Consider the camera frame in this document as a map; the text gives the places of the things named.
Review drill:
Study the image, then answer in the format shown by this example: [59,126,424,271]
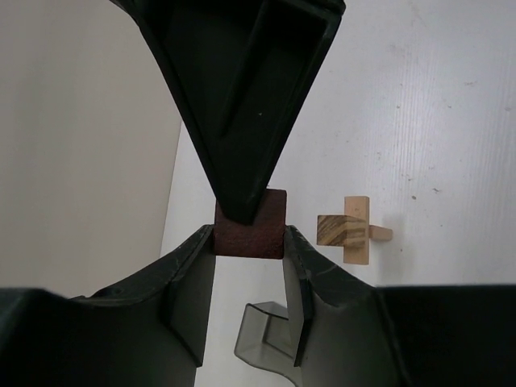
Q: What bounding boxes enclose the striped tan wood block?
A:
[316,214,368,248]

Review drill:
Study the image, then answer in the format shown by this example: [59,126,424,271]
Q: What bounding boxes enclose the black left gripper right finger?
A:
[283,226,515,386]

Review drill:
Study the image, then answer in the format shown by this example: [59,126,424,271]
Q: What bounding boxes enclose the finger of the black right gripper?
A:
[119,0,346,224]

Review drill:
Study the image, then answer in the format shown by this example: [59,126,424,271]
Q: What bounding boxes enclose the light wood block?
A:
[369,225,393,242]

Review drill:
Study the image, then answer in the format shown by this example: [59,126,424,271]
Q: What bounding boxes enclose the smoky transparent plastic box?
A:
[234,302,302,386]

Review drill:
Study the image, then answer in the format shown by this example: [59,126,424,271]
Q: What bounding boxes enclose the light wood block numbered ten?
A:
[343,196,370,265]

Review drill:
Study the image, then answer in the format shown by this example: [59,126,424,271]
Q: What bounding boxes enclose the dark brown wood block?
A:
[213,189,287,260]

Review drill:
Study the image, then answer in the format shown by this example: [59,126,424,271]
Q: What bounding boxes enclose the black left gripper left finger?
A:
[1,225,215,386]

